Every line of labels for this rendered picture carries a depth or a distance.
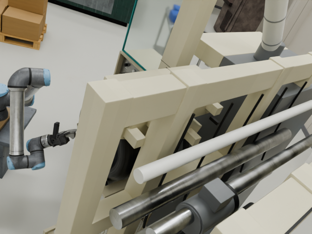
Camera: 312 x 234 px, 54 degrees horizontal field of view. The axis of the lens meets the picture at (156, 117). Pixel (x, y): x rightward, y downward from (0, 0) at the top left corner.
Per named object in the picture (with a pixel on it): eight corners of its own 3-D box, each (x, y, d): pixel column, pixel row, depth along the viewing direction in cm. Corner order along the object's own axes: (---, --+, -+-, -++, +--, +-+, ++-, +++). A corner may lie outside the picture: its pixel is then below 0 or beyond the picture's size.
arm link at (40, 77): (8, 90, 257) (28, 62, 196) (30, 90, 267) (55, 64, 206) (9, 107, 255) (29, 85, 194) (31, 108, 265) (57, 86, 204)
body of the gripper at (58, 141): (71, 140, 216) (55, 144, 218) (66, 129, 214) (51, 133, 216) (67, 144, 208) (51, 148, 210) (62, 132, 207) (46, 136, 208)
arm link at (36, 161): (26, 172, 209) (24, 154, 213) (44, 169, 216) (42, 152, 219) (29, 168, 202) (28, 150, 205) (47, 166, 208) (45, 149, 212)
